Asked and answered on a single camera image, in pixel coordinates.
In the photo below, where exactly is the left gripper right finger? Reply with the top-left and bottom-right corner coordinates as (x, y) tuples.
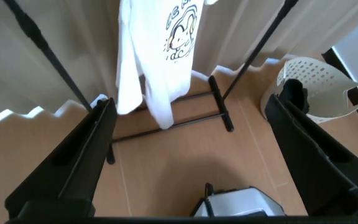
(264, 94), (358, 217)

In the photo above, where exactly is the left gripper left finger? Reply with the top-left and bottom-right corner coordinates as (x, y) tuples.
(4, 98), (118, 218)

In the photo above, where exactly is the white printed T-shirt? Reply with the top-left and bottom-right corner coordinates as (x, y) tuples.
(115, 0), (219, 130)

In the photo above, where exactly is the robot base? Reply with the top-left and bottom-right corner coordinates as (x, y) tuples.
(192, 185), (286, 218)

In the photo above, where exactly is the white laundry basket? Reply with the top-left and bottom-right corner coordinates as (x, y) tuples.
(259, 56), (358, 125)

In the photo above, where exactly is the black clothes rack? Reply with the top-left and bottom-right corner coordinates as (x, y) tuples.
(2, 0), (300, 166)

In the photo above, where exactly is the black garment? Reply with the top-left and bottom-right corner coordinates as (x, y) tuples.
(277, 78), (311, 115)

